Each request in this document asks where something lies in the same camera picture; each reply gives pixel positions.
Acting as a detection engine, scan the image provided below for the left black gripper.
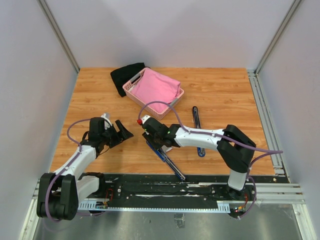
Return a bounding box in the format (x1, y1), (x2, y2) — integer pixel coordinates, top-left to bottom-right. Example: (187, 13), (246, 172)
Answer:
(100, 119), (133, 149)

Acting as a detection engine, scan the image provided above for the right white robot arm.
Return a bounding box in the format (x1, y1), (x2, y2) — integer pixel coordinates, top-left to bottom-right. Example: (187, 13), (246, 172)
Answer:
(137, 115), (256, 200)

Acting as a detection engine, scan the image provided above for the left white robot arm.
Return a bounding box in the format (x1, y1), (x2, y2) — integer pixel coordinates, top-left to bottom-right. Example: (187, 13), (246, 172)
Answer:
(36, 114), (134, 222)

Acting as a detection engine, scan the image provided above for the pink plastic basket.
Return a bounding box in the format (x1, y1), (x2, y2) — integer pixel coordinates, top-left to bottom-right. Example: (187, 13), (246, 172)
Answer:
(122, 67), (185, 120)

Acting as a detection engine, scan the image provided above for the pink folded cloth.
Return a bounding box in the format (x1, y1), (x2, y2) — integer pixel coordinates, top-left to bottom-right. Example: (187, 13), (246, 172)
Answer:
(127, 67), (181, 114)

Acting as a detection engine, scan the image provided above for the black folded cloth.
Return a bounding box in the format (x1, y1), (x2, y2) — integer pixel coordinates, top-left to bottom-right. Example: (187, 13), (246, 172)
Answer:
(110, 62), (146, 97)

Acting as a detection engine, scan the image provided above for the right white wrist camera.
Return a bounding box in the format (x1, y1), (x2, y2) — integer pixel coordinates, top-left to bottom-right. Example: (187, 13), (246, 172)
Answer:
(137, 115), (151, 126)

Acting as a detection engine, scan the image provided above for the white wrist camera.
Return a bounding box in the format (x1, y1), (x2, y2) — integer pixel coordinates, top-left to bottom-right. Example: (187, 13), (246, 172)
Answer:
(100, 112), (112, 130)
(137, 115), (151, 126)

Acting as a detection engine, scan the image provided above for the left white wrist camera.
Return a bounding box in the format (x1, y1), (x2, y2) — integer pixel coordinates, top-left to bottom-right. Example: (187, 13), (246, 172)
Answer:
(100, 112), (112, 130)

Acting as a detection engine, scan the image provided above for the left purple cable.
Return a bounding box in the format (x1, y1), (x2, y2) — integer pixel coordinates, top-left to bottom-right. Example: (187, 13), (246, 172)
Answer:
(44, 118), (111, 222)

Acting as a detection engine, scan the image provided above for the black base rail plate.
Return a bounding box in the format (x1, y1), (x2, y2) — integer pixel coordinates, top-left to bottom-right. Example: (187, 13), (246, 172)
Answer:
(74, 172), (258, 211)

